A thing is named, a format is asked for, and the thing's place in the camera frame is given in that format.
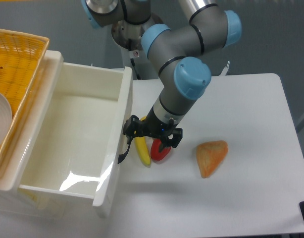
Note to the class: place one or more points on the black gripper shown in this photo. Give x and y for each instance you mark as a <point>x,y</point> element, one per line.
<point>166,133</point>

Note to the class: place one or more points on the black top drawer handle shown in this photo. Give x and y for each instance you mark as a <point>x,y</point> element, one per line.
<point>122,156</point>

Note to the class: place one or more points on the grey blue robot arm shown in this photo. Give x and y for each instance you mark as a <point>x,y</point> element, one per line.
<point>174,54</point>

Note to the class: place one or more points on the white drawer cabinet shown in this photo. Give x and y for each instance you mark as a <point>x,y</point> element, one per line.
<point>15,168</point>

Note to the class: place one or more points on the yellow banana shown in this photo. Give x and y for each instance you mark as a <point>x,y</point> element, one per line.
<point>143,151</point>

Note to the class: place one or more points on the red bell pepper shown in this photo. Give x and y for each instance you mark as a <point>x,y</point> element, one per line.
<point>156,154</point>

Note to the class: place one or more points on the orange triangular bread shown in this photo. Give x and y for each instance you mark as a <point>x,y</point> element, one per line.
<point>210,155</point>

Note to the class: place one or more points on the white plate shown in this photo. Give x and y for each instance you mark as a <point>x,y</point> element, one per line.
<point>5,117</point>

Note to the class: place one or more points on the yellow woven basket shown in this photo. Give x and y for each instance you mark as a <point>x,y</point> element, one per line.
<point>21,55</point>

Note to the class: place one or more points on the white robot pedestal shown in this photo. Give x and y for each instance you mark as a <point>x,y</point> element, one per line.
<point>142,62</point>

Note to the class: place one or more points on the white table clamp bracket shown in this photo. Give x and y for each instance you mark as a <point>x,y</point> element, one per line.
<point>225,69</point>

